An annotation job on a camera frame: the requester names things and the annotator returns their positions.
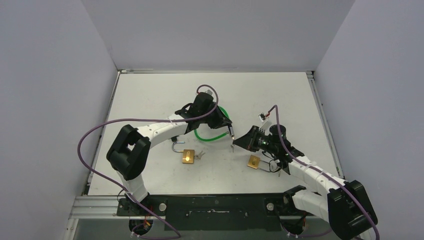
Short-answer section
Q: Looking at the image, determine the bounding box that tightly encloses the short brass padlock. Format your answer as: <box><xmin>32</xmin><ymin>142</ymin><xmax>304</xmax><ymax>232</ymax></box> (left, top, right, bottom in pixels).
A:
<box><xmin>171</xmin><ymin>141</ymin><xmax>195</xmax><ymax>164</ymax></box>

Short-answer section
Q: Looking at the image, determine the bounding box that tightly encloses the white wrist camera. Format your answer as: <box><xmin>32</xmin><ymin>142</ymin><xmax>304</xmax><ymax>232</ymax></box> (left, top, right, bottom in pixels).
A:
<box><xmin>258</xmin><ymin>113</ymin><xmax>272</xmax><ymax>132</ymax></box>
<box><xmin>203</xmin><ymin>89</ymin><xmax>214</xmax><ymax>96</ymax></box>

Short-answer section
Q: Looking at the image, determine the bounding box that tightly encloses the long-shackle brass padlock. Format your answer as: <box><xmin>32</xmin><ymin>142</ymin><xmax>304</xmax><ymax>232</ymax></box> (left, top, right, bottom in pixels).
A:
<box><xmin>247</xmin><ymin>155</ymin><xmax>273</xmax><ymax>173</ymax></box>

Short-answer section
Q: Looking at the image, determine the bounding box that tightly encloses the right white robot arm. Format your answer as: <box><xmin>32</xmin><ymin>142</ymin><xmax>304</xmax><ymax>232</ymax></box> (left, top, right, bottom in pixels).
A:
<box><xmin>233</xmin><ymin>124</ymin><xmax>378</xmax><ymax>240</ymax></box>

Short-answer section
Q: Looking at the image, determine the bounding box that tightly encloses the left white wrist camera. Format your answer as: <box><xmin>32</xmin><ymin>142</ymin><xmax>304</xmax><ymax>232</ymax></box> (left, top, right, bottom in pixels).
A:
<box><xmin>203</xmin><ymin>89</ymin><xmax>214</xmax><ymax>96</ymax></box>

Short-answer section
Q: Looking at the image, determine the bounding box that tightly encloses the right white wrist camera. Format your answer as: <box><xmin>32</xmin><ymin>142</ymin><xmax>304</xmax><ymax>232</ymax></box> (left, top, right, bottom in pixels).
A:
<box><xmin>258</xmin><ymin>113</ymin><xmax>272</xmax><ymax>132</ymax></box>

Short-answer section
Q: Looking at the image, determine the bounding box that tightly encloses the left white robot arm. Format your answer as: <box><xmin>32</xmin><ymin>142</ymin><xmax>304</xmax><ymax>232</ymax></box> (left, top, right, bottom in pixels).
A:
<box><xmin>106</xmin><ymin>92</ymin><xmax>234</xmax><ymax>216</ymax></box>

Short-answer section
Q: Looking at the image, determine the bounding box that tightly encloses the green cable lock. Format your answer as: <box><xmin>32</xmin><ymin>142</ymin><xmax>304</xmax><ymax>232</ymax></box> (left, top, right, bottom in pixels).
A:
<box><xmin>194</xmin><ymin>106</ymin><xmax>230</xmax><ymax>142</ymax></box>

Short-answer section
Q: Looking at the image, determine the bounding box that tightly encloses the silver key pair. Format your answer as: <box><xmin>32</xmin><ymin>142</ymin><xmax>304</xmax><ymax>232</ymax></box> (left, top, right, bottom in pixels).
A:
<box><xmin>194</xmin><ymin>151</ymin><xmax>205</xmax><ymax>160</ymax></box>

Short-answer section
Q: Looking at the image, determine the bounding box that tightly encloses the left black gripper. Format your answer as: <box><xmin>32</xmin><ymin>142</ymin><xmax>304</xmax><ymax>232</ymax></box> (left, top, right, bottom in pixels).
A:
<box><xmin>200</xmin><ymin>101</ymin><xmax>232</xmax><ymax>130</ymax></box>

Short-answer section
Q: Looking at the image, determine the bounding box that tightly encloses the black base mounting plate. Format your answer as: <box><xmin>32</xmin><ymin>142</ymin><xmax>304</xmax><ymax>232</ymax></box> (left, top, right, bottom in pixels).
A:
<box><xmin>116</xmin><ymin>193</ymin><xmax>316</xmax><ymax>233</ymax></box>

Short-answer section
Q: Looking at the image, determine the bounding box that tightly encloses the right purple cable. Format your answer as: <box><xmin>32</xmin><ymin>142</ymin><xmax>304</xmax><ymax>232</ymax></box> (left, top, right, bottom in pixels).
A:
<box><xmin>266</xmin><ymin>104</ymin><xmax>381</xmax><ymax>240</ymax></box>

